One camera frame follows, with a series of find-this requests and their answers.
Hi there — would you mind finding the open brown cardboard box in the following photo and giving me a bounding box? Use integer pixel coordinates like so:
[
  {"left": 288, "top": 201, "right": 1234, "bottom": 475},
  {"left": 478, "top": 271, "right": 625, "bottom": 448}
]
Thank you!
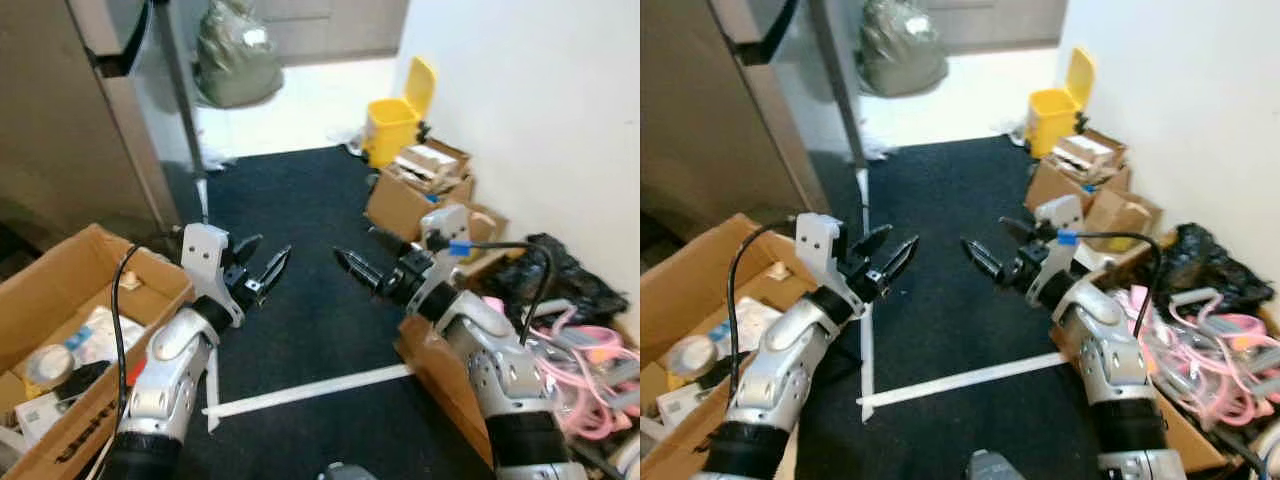
[
  {"left": 1025, "top": 130, "right": 1136, "bottom": 216},
  {"left": 365, "top": 140, "right": 476, "bottom": 241}
]

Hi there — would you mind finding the green garbage bag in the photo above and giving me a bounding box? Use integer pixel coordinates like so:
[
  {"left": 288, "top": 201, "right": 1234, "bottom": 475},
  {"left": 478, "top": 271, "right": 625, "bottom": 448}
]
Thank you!
[
  {"left": 195, "top": 0, "right": 284, "bottom": 109},
  {"left": 860, "top": 0, "right": 949, "bottom": 98}
]

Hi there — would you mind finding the small brown cardboard box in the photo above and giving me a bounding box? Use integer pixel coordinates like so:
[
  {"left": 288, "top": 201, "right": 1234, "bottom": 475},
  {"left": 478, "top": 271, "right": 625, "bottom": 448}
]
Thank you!
[
  {"left": 468, "top": 203, "right": 511, "bottom": 249},
  {"left": 1085, "top": 188, "right": 1166, "bottom": 241}
]

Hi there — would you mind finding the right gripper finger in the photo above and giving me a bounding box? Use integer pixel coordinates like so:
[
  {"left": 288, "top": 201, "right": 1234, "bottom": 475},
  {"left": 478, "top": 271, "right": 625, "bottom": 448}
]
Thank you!
[
  {"left": 332, "top": 247, "right": 397, "bottom": 297},
  {"left": 960, "top": 237, "right": 1019, "bottom": 285},
  {"left": 368, "top": 226, "right": 425, "bottom": 261},
  {"left": 998, "top": 215, "right": 1043, "bottom": 247}
]

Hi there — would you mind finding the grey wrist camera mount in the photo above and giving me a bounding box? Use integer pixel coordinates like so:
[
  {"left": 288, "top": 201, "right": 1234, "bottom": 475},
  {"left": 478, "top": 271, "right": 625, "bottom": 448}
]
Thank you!
[
  {"left": 1035, "top": 195, "right": 1086, "bottom": 271},
  {"left": 420, "top": 205, "right": 473, "bottom": 281},
  {"left": 795, "top": 213, "right": 861, "bottom": 311},
  {"left": 180, "top": 224, "right": 246, "bottom": 326}
]

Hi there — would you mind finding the yellow pedal bin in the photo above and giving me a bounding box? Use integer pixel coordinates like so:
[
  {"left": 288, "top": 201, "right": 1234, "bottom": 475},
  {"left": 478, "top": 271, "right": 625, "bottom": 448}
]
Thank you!
[
  {"left": 1025, "top": 45, "right": 1096, "bottom": 159},
  {"left": 362, "top": 57, "right": 438, "bottom": 169}
]

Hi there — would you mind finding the grey metal pole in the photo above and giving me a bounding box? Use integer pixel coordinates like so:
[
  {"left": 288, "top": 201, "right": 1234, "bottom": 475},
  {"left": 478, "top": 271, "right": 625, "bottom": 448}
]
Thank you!
[
  {"left": 150, "top": 0, "right": 211, "bottom": 221},
  {"left": 808, "top": 0, "right": 871, "bottom": 216}
]

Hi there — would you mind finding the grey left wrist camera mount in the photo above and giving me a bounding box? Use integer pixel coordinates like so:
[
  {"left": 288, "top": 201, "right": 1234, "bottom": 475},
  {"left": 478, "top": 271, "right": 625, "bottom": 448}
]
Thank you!
[
  {"left": 180, "top": 224, "right": 246, "bottom": 326},
  {"left": 795, "top": 213, "right": 861, "bottom": 311}
]

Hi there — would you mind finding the white floor tape strip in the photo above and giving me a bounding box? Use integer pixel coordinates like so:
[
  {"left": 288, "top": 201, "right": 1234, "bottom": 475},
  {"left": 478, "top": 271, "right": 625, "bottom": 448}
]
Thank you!
[
  {"left": 858, "top": 352, "right": 1069, "bottom": 421},
  {"left": 203, "top": 363, "right": 416, "bottom": 419}
]

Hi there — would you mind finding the black plastic bag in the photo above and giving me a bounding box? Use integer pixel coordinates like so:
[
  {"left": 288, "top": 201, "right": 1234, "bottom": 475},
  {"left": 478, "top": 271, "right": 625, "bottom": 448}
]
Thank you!
[
  {"left": 1150, "top": 222, "right": 1280, "bottom": 311},
  {"left": 490, "top": 233, "right": 631, "bottom": 326}
]

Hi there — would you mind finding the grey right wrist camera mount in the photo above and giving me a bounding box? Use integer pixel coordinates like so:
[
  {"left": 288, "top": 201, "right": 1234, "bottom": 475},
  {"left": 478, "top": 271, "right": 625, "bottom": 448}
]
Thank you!
[
  {"left": 1035, "top": 195, "right": 1086, "bottom": 271},
  {"left": 420, "top": 205, "right": 473, "bottom": 281}
]

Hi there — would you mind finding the grey fridge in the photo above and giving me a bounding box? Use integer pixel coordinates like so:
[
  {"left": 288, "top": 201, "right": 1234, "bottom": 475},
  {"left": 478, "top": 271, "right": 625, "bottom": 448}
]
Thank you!
[
  {"left": 0, "top": 0, "right": 201, "bottom": 251},
  {"left": 640, "top": 0, "right": 831, "bottom": 241}
]

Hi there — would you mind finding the pink cable bundle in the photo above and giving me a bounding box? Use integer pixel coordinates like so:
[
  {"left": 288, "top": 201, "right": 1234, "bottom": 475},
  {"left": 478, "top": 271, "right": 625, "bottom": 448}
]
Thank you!
[
  {"left": 1115, "top": 285, "right": 1280, "bottom": 431},
  {"left": 490, "top": 295, "right": 641, "bottom": 441}
]

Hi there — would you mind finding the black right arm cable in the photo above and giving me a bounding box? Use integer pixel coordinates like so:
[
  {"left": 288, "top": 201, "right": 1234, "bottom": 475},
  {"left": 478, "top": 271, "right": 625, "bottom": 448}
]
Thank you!
[
  {"left": 468, "top": 238, "right": 556, "bottom": 346},
  {"left": 1075, "top": 230, "right": 1166, "bottom": 336}
]

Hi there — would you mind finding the round silver tin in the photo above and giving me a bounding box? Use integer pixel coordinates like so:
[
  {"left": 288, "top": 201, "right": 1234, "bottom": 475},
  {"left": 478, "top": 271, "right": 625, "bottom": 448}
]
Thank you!
[
  {"left": 665, "top": 335, "right": 716, "bottom": 379},
  {"left": 25, "top": 345, "right": 76, "bottom": 386}
]

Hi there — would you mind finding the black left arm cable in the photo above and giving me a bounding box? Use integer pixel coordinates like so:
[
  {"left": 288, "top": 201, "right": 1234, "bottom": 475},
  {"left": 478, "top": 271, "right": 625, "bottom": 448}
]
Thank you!
[
  {"left": 110, "top": 243, "right": 186, "bottom": 401},
  {"left": 726, "top": 222, "right": 801, "bottom": 401}
]

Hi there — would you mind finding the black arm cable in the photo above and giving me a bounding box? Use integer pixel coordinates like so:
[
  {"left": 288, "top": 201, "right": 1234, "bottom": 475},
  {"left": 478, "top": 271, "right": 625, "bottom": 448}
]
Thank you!
[
  {"left": 1075, "top": 230, "right": 1166, "bottom": 336},
  {"left": 110, "top": 243, "right": 186, "bottom": 401},
  {"left": 468, "top": 238, "right": 556, "bottom": 346},
  {"left": 726, "top": 222, "right": 801, "bottom": 401}
]

